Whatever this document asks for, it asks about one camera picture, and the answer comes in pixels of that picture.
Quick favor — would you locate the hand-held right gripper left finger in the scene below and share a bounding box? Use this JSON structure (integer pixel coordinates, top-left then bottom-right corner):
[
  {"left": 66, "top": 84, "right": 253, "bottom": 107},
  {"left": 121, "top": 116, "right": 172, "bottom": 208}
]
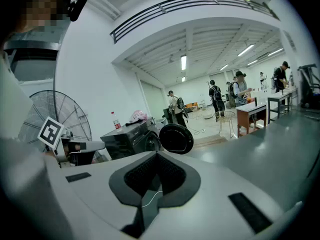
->
[{"left": 44, "top": 150, "right": 158, "bottom": 240}]

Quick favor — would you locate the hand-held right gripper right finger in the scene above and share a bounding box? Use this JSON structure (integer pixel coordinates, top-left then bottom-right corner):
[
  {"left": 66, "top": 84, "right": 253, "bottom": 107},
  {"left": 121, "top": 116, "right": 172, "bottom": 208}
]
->
[{"left": 149, "top": 150, "right": 302, "bottom": 240}]

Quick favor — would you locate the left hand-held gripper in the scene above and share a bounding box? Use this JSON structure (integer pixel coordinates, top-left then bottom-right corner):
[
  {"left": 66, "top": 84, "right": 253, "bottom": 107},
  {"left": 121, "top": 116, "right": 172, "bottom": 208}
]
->
[{"left": 37, "top": 116, "right": 106, "bottom": 169}]

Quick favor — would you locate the person's left forearm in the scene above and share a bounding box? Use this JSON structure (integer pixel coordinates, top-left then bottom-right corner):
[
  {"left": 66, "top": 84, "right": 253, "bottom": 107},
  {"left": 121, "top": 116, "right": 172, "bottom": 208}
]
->
[{"left": 42, "top": 150, "right": 60, "bottom": 160}]

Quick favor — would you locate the clear water bottle red label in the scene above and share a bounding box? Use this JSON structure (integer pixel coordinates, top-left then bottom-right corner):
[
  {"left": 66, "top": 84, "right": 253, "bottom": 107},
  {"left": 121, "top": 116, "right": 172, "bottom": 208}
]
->
[{"left": 111, "top": 111, "right": 123, "bottom": 132}]

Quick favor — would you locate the dark square table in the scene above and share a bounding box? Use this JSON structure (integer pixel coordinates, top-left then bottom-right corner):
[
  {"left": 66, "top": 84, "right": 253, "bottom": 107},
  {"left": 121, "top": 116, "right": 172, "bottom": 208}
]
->
[{"left": 99, "top": 117, "right": 163, "bottom": 161}]

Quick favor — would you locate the black cloth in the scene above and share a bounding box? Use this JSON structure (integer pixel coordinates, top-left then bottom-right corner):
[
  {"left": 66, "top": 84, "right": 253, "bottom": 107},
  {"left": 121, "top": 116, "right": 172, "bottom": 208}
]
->
[{"left": 124, "top": 120, "right": 150, "bottom": 127}]

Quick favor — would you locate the pink tissue packet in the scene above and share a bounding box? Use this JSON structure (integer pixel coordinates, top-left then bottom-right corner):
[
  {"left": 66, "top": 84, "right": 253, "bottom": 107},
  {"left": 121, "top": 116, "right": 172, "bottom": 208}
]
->
[{"left": 129, "top": 109, "right": 148, "bottom": 122}]

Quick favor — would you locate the black open cabinet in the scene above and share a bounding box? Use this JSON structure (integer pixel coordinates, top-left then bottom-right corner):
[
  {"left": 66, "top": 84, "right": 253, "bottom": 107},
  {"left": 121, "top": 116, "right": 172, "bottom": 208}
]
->
[{"left": 162, "top": 107, "right": 176, "bottom": 125}]

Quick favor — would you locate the person's beige shirt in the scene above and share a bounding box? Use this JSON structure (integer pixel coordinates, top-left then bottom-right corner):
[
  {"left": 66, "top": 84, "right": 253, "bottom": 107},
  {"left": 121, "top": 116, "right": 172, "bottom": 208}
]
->
[{"left": 0, "top": 50, "right": 35, "bottom": 145}]

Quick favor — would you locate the brown table white top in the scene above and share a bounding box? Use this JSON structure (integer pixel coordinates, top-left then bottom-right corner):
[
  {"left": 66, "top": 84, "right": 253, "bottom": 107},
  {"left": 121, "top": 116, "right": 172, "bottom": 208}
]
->
[{"left": 236, "top": 101, "right": 268, "bottom": 137}]

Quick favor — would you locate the row of ceiling tube lights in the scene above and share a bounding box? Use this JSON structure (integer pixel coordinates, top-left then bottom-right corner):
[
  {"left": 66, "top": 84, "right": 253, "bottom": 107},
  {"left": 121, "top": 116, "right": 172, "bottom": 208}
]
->
[{"left": 180, "top": 43, "right": 285, "bottom": 82}]

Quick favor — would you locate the grey table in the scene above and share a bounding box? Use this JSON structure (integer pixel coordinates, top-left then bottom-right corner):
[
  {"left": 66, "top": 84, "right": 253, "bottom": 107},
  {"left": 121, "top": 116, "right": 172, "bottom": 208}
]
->
[{"left": 267, "top": 91, "right": 292, "bottom": 125}]

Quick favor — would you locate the person's head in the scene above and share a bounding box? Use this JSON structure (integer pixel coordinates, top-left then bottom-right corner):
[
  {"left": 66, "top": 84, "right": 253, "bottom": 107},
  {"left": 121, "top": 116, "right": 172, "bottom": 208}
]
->
[{"left": 14, "top": 0, "right": 73, "bottom": 34}]

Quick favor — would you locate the black balcony railing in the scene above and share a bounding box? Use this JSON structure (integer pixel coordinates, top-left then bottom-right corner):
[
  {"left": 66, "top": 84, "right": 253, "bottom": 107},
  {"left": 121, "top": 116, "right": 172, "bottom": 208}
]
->
[{"left": 109, "top": 0, "right": 281, "bottom": 45}]

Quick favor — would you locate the black pedestal fan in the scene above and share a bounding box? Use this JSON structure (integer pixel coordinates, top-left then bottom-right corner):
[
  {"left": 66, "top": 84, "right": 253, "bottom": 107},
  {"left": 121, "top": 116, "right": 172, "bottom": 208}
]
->
[{"left": 17, "top": 90, "right": 92, "bottom": 153}]

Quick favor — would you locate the black head-mounted camera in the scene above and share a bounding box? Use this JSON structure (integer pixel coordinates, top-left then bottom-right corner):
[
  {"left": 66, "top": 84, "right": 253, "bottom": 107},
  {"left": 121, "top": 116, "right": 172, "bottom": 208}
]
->
[{"left": 67, "top": 0, "right": 89, "bottom": 22}]

